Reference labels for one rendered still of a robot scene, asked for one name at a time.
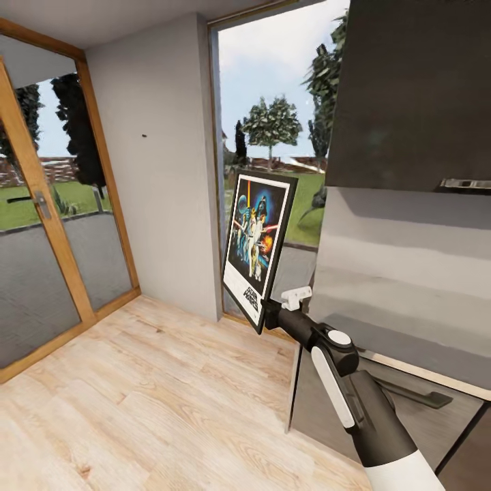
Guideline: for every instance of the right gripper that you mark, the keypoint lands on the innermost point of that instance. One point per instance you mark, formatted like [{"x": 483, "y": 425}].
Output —
[{"x": 277, "y": 316}]

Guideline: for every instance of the poster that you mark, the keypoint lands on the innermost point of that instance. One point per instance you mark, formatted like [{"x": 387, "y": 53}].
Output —
[{"x": 259, "y": 216}]

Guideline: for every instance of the dishwasher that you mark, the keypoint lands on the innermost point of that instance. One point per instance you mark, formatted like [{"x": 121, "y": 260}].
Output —
[{"x": 433, "y": 414}]

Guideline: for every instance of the fixed window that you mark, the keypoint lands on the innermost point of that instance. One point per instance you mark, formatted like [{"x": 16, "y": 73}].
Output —
[{"x": 274, "y": 70}]

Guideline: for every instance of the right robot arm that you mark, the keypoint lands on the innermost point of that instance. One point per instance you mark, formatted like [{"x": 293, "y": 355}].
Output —
[{"x": 390, "y": 457}]

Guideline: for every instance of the cabinet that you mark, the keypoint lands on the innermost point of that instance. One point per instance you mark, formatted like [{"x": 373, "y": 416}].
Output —
[{"x": 413, "y": 109}]

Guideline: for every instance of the door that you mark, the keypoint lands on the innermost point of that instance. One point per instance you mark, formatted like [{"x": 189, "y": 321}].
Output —
[{"x": 65, "y": 257}]

